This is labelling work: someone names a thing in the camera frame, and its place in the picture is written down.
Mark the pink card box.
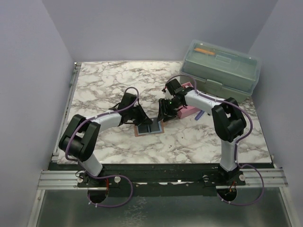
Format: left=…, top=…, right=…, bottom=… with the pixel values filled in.
left=178, top=82, right=200, bottom=119

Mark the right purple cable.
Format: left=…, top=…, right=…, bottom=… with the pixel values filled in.
left=163, top=74, right=266, bottom=206

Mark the orange tool inside toolbox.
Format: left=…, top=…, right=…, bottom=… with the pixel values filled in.
left=194, top=48, right=216, bottom=55

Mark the red blue screwdriver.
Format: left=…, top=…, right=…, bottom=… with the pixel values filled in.
left=195, top=111, right=205, bottom=121

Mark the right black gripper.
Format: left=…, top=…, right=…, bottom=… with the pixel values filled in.
left=157, top=98, right=182, bottom=123

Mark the aluminium mounting rail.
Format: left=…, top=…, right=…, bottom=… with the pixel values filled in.
left=37, top=168, right=288, bottom=191

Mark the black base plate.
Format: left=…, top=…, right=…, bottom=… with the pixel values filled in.
left=48, top=163, right=274, bottom=197

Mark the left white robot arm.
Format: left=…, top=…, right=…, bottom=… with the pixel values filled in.
left=59, top=92, right=152, bottom=187

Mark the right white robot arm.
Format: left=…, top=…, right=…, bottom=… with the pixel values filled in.
left=157, top=79, right=247, bottom=185

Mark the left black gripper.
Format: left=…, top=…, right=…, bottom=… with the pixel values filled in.
left=128, top=104, right=152, bottom=126

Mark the green plastic toolbox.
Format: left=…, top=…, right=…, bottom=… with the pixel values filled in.
left=180, top=40, right=261, bottom=103

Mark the tan leather card holder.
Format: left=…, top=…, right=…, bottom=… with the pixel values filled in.
left=134, top=117, right=164, bottom=137

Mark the black gold credit card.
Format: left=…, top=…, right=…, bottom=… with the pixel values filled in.
left=138, top=125, right=149, bottom=135

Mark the dark grey VIP card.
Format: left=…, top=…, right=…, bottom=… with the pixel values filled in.
left=150, top=122, right=162, bottom=133

